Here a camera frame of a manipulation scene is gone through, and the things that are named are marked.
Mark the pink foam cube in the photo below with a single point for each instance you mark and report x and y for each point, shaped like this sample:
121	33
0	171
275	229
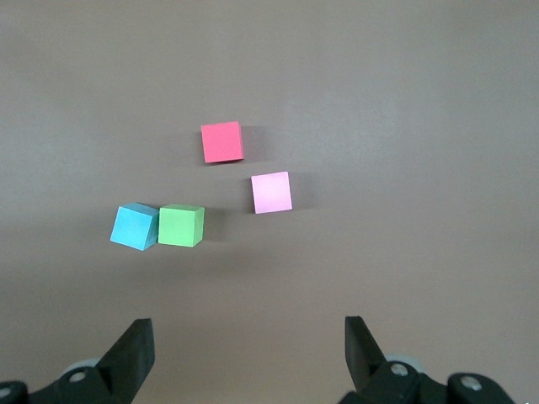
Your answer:
271	192

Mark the green foam cube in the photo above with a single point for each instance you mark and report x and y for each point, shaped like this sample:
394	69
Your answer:
179	226

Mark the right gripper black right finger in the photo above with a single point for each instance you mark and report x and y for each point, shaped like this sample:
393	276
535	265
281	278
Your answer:
366	370

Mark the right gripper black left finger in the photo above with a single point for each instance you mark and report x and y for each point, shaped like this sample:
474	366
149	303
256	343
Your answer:
122	370

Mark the blue foam cube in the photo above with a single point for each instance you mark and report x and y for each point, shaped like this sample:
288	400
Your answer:
132	227

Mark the red foam cube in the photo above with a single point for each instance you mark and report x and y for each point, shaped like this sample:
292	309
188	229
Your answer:
222	142

